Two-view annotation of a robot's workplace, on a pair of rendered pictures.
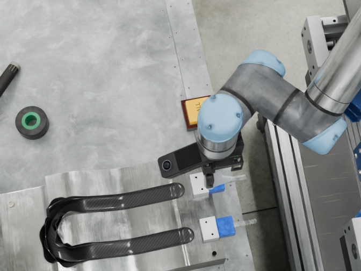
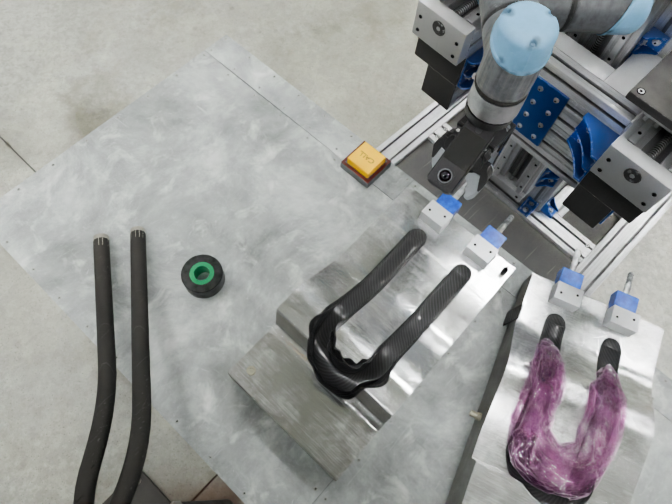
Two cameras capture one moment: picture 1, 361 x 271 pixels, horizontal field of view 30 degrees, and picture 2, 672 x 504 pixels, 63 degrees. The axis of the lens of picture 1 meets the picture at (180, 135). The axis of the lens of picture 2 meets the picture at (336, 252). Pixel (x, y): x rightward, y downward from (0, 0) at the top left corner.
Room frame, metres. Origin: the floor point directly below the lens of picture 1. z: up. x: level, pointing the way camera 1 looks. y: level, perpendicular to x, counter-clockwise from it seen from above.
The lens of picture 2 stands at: (0.15, 0.44, 1.83)
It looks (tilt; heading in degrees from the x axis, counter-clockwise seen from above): 66 degrees down; 318
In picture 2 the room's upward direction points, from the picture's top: 6 degrees clockwise
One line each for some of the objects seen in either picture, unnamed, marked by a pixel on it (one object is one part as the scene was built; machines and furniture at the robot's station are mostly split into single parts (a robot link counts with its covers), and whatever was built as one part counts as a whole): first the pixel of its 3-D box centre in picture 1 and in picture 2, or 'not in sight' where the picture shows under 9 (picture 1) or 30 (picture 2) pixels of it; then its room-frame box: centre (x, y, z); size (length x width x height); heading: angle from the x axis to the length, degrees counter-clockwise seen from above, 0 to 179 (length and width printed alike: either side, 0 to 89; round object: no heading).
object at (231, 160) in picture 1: (218, 149); (482, 127); (0.41, -0.08, 1.15); 0.09 x 0.08 x 0.12; 101
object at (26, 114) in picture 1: (32, 122); (203, 276); (0.59, 0.38, 0.82); 0.08 x 0.08 x 0.04
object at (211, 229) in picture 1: (229, 226); (493, 237); (0.30, -0.11, 0.89); 0.13 x 0.05 x 0.05; 101
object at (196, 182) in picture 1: (218, 182); (449, 204); (0.41, -0.09, 0.89); 0.13 x 0.05 x 0.05; 101
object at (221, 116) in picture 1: (219, 121); (515, 53); (0.41, -0.07, 1.31); 0.09 x 0.08 x 0.11; 142
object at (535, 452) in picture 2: not in sight; (569, 415); (-0.02, 0.02, 0.90); 0.26 x 0.18 x 0.08; 118
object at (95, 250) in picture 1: (114, 225); (389, 309); (0.30, 0.15, 0.92); 0.35 x 0.16 x 0.09; 101
